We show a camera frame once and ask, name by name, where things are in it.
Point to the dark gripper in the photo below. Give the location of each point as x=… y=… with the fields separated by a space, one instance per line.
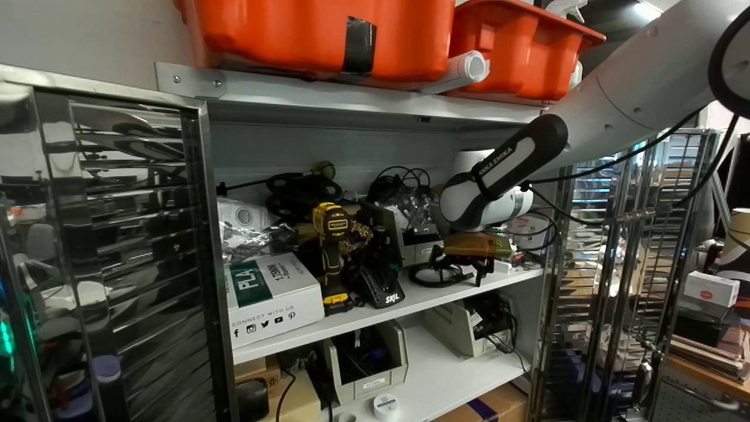
x=477 y=247

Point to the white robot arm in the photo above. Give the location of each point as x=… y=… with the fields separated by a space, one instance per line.
x=648 y=77

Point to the white metal shelf unit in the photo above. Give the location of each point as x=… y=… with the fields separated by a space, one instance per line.
x=436 y=294

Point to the white tray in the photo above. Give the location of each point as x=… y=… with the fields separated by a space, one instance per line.
x=417 y=247

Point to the white box device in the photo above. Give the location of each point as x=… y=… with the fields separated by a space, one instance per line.
x=460 y=329

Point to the black battery charger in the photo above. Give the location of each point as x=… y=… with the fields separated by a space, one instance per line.
x=383 y=285

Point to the cardboard box with blue tape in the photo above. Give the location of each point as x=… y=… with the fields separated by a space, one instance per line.
x=487 y=405

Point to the white storage bin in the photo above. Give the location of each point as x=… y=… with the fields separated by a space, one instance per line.
x=365 y=364

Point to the white tape roll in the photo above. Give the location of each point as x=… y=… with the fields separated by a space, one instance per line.
x=385 y=403

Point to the black power tool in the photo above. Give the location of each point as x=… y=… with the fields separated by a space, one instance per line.
x=301 y=188

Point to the white plastic tube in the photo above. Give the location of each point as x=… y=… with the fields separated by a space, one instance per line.
x=460 y=70

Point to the white box with green label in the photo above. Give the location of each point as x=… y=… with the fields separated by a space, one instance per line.
x=273 y=301

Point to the light wooden block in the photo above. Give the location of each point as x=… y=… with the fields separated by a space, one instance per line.
x=301 y=401

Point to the small orange plastic bin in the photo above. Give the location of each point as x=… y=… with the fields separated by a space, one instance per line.
x=517 y=47

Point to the white box with red logo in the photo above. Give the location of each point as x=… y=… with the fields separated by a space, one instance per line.
x=710 y=292

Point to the clear plastic bag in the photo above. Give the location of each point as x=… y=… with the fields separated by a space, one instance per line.
x=242 y=231

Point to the large orange plastic bin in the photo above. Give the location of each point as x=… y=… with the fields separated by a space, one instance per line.
x=295 y=30

